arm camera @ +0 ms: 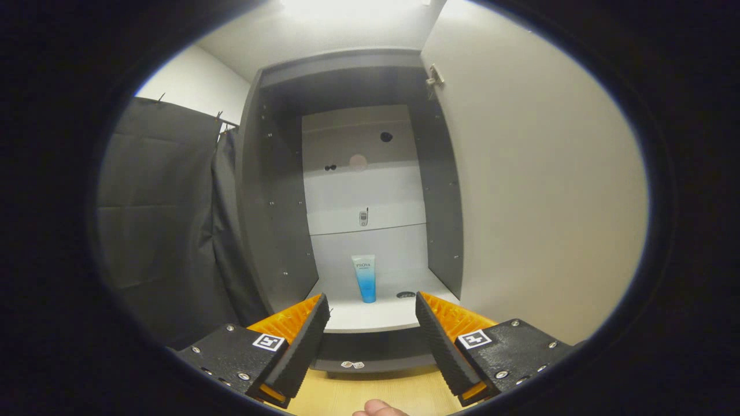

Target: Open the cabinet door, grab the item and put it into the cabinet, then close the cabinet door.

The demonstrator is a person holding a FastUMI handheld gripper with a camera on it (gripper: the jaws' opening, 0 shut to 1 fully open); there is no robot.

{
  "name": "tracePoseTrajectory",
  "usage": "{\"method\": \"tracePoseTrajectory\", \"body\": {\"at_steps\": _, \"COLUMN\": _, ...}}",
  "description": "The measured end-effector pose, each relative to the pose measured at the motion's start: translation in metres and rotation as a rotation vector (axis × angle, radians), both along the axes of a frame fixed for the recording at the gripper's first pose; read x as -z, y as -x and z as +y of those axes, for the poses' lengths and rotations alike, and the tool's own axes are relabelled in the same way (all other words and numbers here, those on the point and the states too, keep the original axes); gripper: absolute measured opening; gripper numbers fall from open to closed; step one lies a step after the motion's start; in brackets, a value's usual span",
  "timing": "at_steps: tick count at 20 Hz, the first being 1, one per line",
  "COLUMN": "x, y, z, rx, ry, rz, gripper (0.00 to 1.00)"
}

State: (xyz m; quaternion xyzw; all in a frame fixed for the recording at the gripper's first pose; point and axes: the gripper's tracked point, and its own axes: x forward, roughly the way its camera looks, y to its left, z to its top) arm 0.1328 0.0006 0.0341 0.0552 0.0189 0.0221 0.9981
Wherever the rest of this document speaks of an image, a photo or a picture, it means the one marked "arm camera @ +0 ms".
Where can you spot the dark grey cabinet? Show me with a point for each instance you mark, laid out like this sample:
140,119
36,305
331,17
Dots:
277,219

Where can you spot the black backdrop cloth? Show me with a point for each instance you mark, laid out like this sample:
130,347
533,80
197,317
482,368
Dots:
162,219

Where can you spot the beige cabinet door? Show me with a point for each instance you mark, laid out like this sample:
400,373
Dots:
537,190

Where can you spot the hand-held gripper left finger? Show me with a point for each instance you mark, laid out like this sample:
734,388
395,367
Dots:
303,346

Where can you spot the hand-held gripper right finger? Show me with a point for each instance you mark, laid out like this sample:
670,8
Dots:
442,346

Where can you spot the wide ceiling light panel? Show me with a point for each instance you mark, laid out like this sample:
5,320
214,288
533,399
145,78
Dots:
352,7

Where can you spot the white and blue tube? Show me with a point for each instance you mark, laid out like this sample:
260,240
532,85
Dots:
365,280

